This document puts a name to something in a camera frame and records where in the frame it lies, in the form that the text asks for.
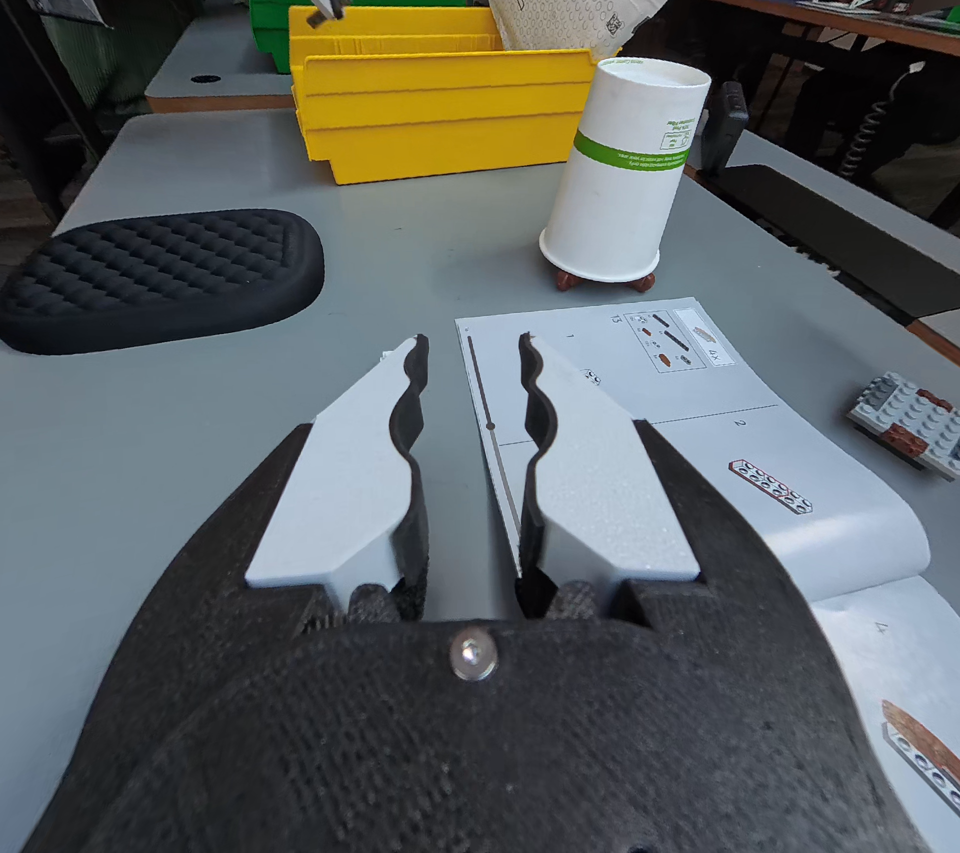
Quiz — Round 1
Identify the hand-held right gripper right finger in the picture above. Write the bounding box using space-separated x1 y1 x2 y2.
516 331 702 620

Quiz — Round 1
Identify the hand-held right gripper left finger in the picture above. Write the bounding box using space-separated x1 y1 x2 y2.
246 334 432 620

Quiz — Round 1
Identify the yellow plastic bin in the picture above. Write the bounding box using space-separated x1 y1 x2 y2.
291 48 601 187
288 5 505 74

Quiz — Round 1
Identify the lego instruction booklet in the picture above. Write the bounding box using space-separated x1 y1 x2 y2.
455 298 960 853

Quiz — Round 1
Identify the brown lego piece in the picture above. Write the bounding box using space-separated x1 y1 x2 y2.
553 268 656 292

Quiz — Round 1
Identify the grey and brown lego assembly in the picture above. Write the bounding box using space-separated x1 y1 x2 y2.
847 371 960 481

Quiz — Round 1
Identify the white paper cup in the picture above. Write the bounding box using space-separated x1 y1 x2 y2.
538 58 712 284

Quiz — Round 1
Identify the black padded wrist rest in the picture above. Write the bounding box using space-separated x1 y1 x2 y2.
0 208 326 356

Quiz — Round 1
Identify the coiled cable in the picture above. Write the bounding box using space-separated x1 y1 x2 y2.
838 73 905 181

